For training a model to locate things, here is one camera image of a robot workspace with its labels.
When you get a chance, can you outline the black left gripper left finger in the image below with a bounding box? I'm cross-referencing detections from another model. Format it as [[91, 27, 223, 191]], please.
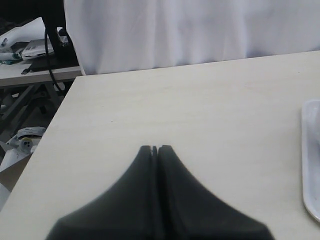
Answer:
[[47, 145, 157, 240]]

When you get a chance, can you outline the black hanging cable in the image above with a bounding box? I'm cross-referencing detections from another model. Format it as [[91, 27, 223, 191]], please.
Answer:
[[44, 31, 65, 92]]

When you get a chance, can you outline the white plastic tray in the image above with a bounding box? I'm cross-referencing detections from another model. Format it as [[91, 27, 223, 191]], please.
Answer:
[[301, 99, 320, 222]]

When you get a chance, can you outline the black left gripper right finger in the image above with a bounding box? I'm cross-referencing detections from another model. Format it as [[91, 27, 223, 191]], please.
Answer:
[[157, 145, 274, 240]]

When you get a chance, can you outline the grey side table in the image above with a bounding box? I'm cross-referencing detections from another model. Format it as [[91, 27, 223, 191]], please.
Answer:
[[0, 53, 83, 136]]

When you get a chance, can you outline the white robot part on floor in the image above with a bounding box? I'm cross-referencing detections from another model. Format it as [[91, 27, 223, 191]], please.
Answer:
[[0, 126, 47, 172]]

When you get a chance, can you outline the white box on side table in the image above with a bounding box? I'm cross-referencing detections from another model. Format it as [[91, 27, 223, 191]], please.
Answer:
[[21, 39, 46, 60]]

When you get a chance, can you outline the black monitor stand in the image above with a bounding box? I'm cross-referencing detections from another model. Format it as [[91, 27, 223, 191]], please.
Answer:
[[38, 0, 79, 68]]

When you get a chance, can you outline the white backdrop curtain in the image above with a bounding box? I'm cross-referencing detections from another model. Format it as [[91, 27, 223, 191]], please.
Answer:
[[63, 0, 320, 75]]

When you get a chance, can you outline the white packaged item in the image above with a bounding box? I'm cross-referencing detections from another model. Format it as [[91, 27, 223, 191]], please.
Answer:
[[0, 17, 45, 62]]

